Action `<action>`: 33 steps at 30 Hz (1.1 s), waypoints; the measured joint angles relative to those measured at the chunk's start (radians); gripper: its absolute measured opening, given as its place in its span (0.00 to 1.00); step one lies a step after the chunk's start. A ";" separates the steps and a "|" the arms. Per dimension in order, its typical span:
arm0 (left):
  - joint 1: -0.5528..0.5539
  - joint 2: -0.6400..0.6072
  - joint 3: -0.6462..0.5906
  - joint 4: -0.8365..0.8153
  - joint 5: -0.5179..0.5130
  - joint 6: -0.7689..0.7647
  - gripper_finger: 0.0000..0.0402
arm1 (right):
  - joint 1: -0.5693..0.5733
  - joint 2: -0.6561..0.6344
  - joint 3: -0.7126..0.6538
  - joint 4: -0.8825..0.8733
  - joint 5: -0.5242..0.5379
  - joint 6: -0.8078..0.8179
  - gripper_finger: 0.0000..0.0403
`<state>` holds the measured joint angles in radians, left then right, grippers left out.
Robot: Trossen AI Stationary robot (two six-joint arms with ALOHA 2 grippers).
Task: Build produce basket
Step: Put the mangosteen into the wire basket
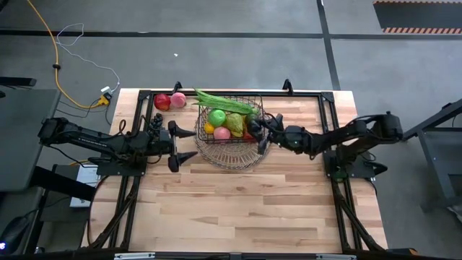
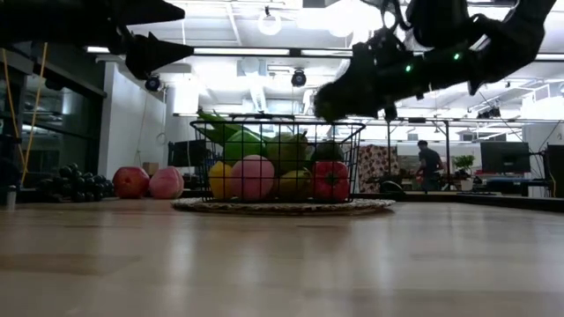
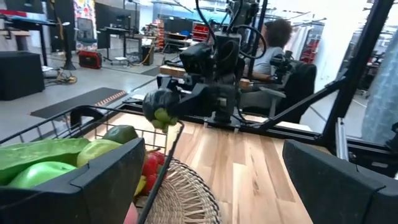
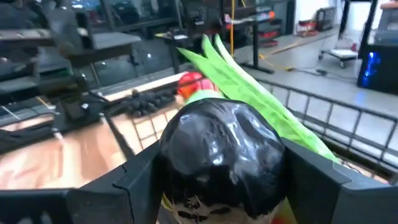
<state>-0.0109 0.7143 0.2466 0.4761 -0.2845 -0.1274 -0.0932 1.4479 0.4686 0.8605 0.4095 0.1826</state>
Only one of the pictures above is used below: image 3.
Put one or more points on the round woven mat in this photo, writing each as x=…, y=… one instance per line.
x=186, y=199

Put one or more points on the black floor mat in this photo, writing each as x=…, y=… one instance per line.
x=77, y=102

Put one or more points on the red storage bins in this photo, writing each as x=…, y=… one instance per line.
x=200, y=32

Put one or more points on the pink peach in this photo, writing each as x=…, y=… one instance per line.
x=131, y=216

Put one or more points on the green apple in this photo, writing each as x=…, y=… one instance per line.
x=40, y=174

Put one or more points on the green pear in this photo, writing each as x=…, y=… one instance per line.
x=96, y=149

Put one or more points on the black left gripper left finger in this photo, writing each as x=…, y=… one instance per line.
x=77, y=202

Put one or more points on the black cabinet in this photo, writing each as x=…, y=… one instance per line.
x=18, y=74

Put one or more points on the yellow banana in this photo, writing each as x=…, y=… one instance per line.
x=140, y=185

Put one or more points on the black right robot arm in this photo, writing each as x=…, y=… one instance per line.
x=228, y=49

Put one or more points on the silver aluminium extrusion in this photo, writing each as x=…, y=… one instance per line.
x=341, y=140

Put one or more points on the black monitor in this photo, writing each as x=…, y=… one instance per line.
x=115, y=15

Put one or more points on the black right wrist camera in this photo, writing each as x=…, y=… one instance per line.
x=196, y=59

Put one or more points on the mesh office chair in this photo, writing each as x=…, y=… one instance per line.
x=85, y=29

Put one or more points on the black desk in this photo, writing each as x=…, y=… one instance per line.
x=31, y=22

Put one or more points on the dark green avocado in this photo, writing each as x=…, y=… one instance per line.
x=121, y=133

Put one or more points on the person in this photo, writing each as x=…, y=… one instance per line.
x=264, y=62

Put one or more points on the long green leafy vegetable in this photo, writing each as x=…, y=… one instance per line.
x=37, y=152

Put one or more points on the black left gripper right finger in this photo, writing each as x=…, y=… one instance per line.
x=342, y=193

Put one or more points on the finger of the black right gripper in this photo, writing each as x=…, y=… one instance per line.
x=171, y=84
x=202, y=99

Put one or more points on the green grapes bunch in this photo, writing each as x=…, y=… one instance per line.
x=161, y=116

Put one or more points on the black office chair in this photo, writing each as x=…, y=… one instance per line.
x=298, y=84

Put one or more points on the red bell pepper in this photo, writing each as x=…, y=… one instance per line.
x=152, y=168

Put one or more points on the red case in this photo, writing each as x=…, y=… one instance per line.
x=90, y=59

